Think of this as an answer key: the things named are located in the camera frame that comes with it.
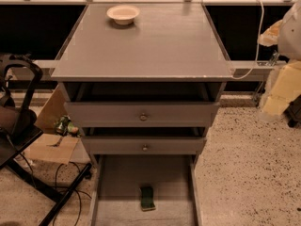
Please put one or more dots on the grey middle drawer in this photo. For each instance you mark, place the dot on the grey middle drawer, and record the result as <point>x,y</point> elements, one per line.
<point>143,145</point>

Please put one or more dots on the white paper bowl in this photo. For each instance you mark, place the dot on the white paper bowl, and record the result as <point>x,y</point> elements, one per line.
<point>123,14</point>

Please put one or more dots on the brown cardboard sheet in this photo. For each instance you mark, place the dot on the brown cardboard sheet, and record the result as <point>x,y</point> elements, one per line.
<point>51,146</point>

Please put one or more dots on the grey top drawer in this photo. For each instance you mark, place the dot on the grey top drawer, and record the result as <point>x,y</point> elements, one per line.
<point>131,114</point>

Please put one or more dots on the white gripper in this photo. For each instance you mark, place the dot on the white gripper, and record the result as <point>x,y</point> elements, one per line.
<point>290,39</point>

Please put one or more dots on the grey bottom drawer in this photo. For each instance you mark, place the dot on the grey bottom drawer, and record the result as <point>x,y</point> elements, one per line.
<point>116,195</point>

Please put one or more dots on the grey drawer cabinet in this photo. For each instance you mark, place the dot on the grey drawer cabinet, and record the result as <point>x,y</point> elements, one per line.
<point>144,97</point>

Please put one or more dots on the metal rail frame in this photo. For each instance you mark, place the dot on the metal rail frame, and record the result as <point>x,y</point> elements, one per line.
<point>250,68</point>

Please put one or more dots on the green yellow sponge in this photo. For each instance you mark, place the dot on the green yellow sponge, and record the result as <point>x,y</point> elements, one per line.
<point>146,199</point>

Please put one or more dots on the green crumpled packet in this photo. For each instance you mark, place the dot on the green crumpled packet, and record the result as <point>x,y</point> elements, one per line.
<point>65,127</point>

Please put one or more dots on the grey drawer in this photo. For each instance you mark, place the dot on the grey drawer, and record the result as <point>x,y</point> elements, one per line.
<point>143,145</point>
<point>116,195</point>
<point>131,114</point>

